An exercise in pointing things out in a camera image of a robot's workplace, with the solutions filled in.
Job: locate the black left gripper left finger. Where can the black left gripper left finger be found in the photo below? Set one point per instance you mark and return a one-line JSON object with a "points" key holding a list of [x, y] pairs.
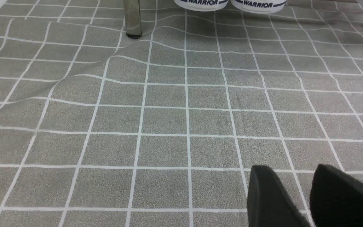
{"points": [[268, 203]]}

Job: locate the navy slip-on shoe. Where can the navy slip-on shoe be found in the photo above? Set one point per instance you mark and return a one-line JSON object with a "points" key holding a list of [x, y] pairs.
{"points": [[202, 5], [259, 6]]}

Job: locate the grey checked floor cloth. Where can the grey checked floor cloth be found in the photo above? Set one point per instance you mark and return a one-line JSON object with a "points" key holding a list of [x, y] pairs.
{"points": [[100, 130]]}

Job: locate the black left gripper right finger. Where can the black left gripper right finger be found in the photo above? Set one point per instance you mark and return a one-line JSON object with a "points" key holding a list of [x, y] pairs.
{"points": [[336, 198]]}

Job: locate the stainless steel shoe rack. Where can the stainless steel shoe rack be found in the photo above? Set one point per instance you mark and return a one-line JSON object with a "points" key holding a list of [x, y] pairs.
{"points": [[132, 19]]}

